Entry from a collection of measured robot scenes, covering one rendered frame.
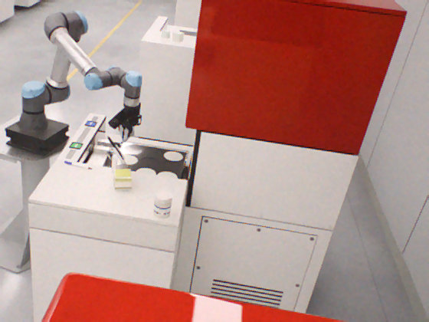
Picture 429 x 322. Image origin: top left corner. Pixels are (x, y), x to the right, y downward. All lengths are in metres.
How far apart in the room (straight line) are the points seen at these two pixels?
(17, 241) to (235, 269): 1.50
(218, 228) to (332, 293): 1.20
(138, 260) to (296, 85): 0.97
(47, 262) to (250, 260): 0.98
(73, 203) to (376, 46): 1.32
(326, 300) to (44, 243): 1.85
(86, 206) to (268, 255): 0.95
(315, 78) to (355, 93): 0.17
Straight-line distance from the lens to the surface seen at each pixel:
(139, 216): 2.01
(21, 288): 3.10
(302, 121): 2.14
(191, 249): 2.50
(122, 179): 2.12
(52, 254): 2.24
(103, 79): 2.28
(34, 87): 2.70
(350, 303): 3.37
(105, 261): 2.18
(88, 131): 2.65
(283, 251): 2.49
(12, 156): 2.70
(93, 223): 2.07
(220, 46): 2.02
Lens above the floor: 2.15
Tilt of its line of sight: 31 degrees down
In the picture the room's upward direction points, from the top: 7 degrees clockwise
